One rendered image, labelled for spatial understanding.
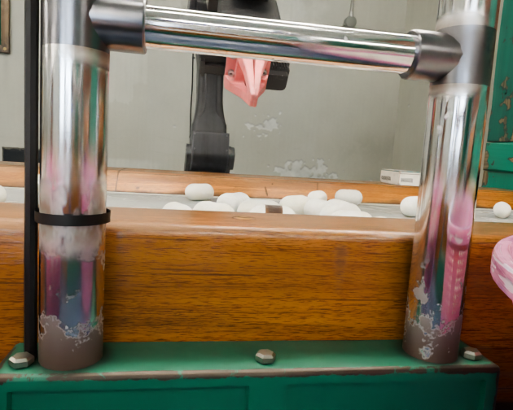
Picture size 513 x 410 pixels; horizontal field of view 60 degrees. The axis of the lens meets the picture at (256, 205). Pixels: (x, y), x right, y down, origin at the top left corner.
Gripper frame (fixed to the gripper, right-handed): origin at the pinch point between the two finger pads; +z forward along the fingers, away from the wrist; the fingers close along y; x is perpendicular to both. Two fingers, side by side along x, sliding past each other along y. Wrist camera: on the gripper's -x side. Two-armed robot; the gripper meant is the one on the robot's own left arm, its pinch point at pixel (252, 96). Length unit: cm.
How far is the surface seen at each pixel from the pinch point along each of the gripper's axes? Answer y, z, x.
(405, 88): 116, -171, 101
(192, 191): -5.3, 3.2, 10.6
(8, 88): -91, -161, 116
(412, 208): 17.0, 8.2, 6.4
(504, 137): 44.8, -15.7, 14.3
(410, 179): 24.5, -4.5, 14.2
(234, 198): -2.1, 11.4, 2.6
